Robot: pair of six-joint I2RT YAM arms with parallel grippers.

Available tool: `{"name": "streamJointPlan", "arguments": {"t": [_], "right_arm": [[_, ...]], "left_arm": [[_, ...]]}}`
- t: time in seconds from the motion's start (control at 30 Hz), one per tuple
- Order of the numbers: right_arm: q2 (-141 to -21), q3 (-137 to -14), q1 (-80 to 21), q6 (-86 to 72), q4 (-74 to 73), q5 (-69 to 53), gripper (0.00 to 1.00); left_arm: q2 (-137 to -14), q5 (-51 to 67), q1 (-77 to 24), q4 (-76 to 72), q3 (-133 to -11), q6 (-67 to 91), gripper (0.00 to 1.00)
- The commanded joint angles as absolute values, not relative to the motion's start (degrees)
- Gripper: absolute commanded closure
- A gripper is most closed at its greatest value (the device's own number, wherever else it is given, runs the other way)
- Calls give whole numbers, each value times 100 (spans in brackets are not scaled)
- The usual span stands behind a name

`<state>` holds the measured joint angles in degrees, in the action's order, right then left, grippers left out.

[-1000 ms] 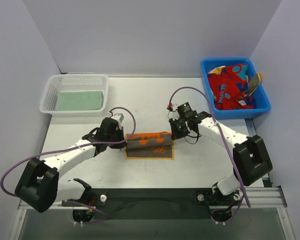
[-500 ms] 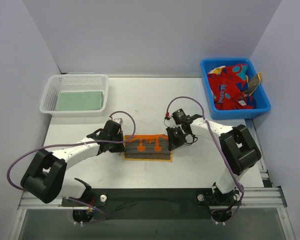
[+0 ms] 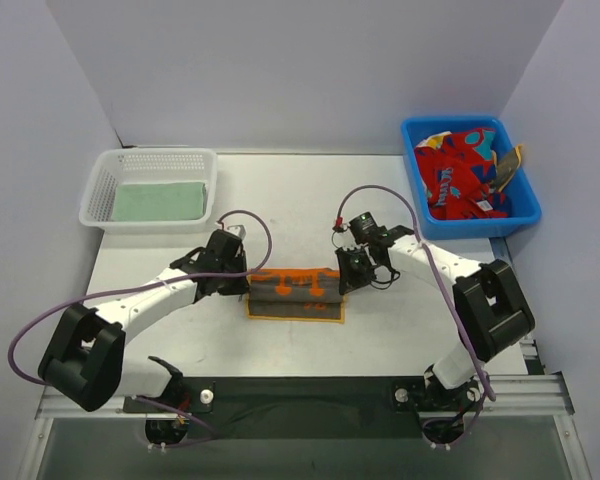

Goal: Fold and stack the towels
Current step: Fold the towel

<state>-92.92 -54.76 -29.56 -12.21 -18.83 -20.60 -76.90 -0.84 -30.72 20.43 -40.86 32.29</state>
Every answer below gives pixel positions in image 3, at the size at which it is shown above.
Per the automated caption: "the orange towel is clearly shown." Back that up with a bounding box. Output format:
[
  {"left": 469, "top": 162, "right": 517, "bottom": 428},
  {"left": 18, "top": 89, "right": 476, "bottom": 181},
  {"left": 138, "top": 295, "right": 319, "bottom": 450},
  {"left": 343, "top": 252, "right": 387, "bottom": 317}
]
[{"left": 246, "top": 267, "right": 345, "bottom": 324}]

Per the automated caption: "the green panda towel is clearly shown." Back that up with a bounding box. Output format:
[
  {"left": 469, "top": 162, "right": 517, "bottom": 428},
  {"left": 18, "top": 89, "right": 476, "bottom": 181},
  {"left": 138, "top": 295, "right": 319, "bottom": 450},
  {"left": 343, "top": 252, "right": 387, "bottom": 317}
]
[{"left": 111, "top": 182, "right": 206, "bottom": 222}]

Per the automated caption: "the red blue towel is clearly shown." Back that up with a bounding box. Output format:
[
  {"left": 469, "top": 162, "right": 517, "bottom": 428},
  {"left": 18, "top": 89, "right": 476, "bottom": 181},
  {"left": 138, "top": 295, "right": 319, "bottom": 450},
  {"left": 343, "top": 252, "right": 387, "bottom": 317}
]
[{"left": 414, "top": 127, "right": 512, "bottom": 221}]

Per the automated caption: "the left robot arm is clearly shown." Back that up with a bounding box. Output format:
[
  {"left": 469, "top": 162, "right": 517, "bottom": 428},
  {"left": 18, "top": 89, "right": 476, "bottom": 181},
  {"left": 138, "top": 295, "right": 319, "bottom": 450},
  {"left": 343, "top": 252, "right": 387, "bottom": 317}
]
[{"left": 38, "top": 225, "right": 249, "bottom": 412}]

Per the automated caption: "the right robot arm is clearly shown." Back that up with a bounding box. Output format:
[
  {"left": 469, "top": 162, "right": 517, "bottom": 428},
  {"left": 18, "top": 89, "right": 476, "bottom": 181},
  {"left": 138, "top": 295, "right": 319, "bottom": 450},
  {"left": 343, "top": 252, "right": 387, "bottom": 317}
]
[{"left": 334, "top": 225, "right": 535, "bottom": 401}]

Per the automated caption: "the white perforated plastic basket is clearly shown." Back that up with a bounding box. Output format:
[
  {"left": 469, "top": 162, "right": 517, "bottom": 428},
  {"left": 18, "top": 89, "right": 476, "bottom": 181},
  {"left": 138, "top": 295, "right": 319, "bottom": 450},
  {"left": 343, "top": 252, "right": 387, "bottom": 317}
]
[{"left": 79, "top": 146, "right": 218, "bottom": 235}]

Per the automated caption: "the black base mat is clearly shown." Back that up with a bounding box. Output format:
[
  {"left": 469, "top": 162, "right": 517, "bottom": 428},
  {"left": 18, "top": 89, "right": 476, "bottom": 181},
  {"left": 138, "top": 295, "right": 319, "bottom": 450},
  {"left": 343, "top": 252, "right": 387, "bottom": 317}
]
[{"left": 122, "top": 375, "right": 481, "bottom": 441}]

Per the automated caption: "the grey orange-edged towel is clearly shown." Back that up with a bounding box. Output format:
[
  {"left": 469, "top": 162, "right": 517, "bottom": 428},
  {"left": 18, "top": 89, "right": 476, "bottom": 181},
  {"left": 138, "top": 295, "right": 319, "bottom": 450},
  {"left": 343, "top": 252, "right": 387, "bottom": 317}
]
[{"left": 489, "top": 144, "right": 524, "bottom": 192}]

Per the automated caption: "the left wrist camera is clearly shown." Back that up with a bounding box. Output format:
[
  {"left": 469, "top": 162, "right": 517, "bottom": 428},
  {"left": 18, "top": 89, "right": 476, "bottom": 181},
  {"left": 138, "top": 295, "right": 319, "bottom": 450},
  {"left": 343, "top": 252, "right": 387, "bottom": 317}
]
[{"left": 227, "top": 225, "right": 246, "bottom": 241}]

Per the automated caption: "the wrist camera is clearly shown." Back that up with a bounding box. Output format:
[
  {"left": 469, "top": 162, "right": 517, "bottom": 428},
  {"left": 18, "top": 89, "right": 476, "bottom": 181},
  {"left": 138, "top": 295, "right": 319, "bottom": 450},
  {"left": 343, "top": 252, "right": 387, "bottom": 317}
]
[
  {"left": 333, "top": 211, "right": 380, "bottom": 247},
  {"left": 227, "top": 225, "right": 246, "bottom": 241}
]

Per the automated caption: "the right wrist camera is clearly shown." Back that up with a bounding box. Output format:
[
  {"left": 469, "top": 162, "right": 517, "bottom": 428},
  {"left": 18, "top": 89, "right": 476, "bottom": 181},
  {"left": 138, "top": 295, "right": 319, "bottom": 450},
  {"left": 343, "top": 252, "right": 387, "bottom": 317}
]
[{"left": 333, "top": 211, "right": 380, "bottom": 247}]

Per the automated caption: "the aluminium front rail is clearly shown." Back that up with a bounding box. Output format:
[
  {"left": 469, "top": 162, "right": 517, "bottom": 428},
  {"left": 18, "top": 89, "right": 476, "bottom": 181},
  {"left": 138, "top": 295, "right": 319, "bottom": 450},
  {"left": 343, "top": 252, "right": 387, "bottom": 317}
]
[{"left": 36, "top": 371, "right": 591, "bottom": 479}]

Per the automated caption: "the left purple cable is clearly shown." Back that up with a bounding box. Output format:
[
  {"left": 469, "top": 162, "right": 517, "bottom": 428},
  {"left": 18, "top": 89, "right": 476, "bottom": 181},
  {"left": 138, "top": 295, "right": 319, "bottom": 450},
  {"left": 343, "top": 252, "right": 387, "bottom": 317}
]
[{"left": 7, "top": 209, "right": 274, "bottom": 449}]

